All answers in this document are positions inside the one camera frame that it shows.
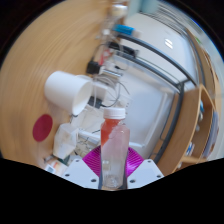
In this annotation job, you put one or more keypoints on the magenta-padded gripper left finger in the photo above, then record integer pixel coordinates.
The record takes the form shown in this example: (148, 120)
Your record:
(78, 173)

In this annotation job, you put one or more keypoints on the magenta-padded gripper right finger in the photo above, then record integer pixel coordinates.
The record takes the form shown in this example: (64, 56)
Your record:
(146, 173)

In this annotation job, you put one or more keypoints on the clear bottle with white cap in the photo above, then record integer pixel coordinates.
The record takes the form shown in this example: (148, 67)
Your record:
(115, 146)

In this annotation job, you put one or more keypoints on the white desk lamp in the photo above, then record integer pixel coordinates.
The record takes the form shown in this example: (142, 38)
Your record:
(133, 143)

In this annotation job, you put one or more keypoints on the flat round red coaster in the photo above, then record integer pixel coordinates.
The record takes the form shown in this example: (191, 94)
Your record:
(42, 128)

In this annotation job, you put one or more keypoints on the white paper cup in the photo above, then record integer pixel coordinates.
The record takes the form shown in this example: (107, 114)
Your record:
(65, 90)

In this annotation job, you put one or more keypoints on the black electric shaver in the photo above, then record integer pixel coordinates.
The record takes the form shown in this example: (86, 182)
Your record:
(122, 49)

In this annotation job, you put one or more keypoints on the small blue bottle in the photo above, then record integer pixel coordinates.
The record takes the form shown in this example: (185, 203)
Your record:
(124, 29)

